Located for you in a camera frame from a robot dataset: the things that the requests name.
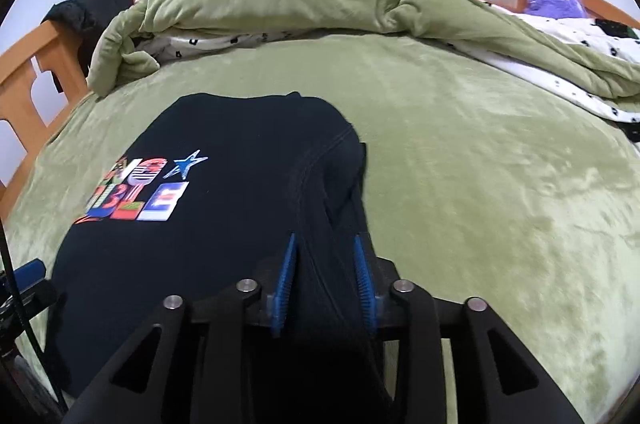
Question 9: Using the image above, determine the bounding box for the green plush bed sheet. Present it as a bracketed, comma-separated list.
[4, 33, 639, 423]

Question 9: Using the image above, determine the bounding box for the dark navy sweatshirt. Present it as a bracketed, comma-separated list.
[46, 93, 390, 423]

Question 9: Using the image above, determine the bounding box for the green floral-lined quilt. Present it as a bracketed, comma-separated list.
[87, 0, 639, 139]

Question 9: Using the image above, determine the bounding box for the black jacket on bedpost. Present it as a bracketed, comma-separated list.
[42, 0, 134, 77]

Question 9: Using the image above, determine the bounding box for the purple plush toy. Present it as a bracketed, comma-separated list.
[524, 0, 587, 19]

